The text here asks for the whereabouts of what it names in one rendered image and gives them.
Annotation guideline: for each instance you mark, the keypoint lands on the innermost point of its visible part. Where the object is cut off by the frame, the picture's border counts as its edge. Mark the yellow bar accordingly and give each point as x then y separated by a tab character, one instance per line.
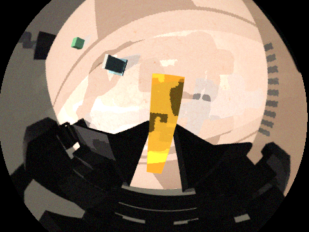
165	99

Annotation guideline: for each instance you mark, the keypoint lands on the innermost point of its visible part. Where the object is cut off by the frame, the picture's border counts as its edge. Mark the green cube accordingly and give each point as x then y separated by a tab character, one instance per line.
77	43

